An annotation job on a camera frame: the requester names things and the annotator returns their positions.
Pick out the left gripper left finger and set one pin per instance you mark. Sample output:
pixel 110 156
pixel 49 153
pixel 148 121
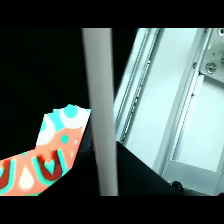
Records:
pixel 78 178

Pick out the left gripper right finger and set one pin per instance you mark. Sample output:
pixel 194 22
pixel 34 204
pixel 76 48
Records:
pixel 136 176

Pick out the white clothes hanger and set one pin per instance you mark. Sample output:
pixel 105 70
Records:
pixel 101 100

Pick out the silver frame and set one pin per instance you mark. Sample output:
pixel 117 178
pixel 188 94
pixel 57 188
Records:
pixel 166 100

